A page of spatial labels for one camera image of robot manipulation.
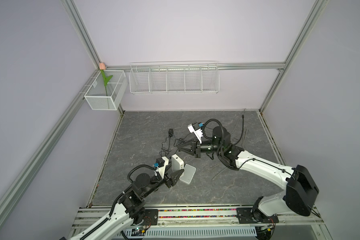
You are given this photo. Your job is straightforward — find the white network switch box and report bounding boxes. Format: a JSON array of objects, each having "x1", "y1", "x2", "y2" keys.
[{"x1": 171, "y1": 154, "x2": 185, "y2": 172}]

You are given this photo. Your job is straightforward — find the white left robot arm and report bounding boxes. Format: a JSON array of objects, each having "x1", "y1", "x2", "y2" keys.
[{"x1": 71, "y1": 164, "x2": 185, "y2": 240}]

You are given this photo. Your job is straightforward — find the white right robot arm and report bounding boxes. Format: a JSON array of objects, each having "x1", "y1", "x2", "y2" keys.
[{"x1": 177, "y1": 119, "x2": 320, "y2": 223}]

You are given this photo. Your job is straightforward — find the black power adapter small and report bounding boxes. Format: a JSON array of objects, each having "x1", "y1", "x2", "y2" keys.
[{"x1": 160, "y1": 128, "x2": 196, "y2": 157}]

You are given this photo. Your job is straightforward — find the white mesh basket small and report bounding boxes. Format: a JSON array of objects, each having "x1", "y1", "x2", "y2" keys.
[{"x1": 84, "y1": 70, "x2": 128, "y2": 111}]

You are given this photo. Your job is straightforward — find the artificial pink tulip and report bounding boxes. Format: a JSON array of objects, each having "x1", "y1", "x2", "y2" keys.
[{"x1": 99, "y1": 63, "x2": 113, "y2": 96}]

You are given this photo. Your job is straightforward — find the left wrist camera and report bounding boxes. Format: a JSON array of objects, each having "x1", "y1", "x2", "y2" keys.
[{"x1": 154, "y1": 157, "x2": 169, "y2": 181}]

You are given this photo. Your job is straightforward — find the grey ethernet cable curved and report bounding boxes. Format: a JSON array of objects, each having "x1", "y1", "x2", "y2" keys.
[{"x1": 230, "y1": 108, "x2": 247, "y2": 142}]

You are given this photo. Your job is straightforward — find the black ethernet cable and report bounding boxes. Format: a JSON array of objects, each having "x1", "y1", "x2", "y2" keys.
[{"x1": 230, "y1": 115, "x2": 246, "y2": 146}]

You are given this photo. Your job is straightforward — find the white wire basket long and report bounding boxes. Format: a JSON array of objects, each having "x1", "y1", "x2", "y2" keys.
[{"x1": 129, "y1": 61, "x2": 220, "y2": 94}]

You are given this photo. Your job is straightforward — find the aluminium frame rail right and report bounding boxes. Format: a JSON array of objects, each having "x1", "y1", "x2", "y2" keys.
[{"x1": 253, "y1": 111, "x2": 298, "y2": 167}]

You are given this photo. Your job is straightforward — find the front aluminium rail base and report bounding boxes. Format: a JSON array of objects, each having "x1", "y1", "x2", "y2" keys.
[{"x1": 67, "y1": 205, "x2": 325, "y2": 240}]

